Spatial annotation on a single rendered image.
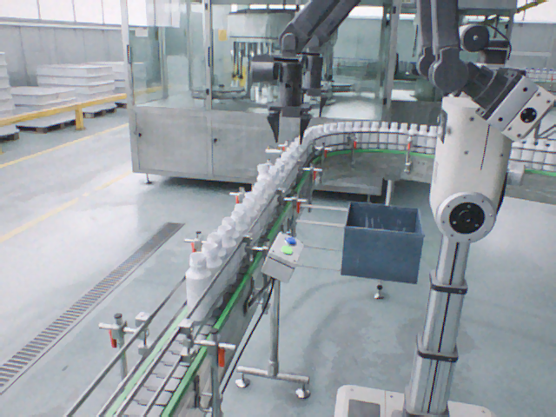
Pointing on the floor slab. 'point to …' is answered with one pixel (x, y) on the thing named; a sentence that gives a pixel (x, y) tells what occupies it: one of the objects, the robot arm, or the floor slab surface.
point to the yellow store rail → (62, 111)
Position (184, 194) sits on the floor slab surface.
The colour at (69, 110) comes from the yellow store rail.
